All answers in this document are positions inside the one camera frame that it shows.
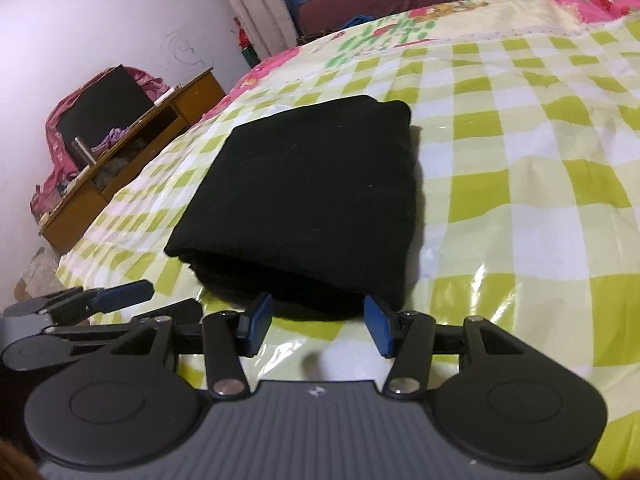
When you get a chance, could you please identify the metal flask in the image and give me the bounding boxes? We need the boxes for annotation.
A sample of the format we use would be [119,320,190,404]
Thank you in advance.
[73,135,97,167]

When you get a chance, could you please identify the cartoon printed bedsheet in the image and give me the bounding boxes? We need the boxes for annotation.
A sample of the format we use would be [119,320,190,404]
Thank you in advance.
[225,0,640,126]

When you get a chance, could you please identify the green checked plastic sheet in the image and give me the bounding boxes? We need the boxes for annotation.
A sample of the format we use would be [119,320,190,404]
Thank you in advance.
[54,25,640,478]

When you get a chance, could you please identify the beige curtain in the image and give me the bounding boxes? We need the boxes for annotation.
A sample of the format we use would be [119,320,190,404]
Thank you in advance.
[200,0,302,60]

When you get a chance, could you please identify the wooden desk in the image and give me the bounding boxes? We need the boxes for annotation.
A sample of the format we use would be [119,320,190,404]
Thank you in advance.
[39,67,228,256]

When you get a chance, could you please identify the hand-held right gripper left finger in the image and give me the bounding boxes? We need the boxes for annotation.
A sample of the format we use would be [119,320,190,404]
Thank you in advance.
[107,294,273,401]

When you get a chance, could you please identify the black pants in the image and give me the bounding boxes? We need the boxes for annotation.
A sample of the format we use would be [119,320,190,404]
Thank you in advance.
[164,95,427,322]

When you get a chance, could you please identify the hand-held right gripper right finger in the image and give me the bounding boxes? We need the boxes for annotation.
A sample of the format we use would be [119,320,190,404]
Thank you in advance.
[365,295,523,401]

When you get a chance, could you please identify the black monitor with pink cloth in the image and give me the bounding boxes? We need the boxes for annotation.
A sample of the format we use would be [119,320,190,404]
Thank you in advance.
[30,65,172,222]

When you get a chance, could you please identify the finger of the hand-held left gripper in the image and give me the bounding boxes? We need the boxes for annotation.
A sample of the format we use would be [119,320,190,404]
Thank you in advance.
[45,298,203,346]
[47,280,156,321]

